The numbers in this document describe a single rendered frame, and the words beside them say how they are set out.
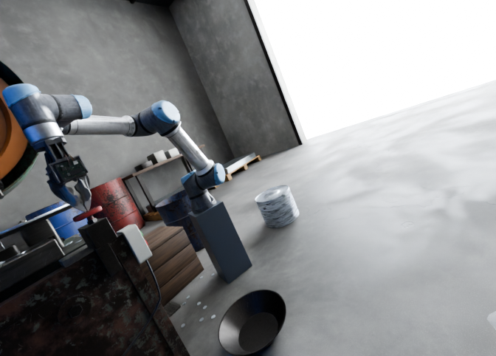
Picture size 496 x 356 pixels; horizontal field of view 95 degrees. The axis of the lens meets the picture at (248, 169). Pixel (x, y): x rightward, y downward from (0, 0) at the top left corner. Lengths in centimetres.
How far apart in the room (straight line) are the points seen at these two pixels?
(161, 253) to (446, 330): 136
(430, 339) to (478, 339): 11
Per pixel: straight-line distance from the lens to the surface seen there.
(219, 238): 138
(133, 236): 92
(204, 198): 135
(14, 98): 83
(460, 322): 104
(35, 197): 448
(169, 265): 164
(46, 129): 80
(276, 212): 176
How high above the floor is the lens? 78
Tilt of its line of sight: 9 degrees down
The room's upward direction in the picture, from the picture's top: 23 degrees counter-clockwise
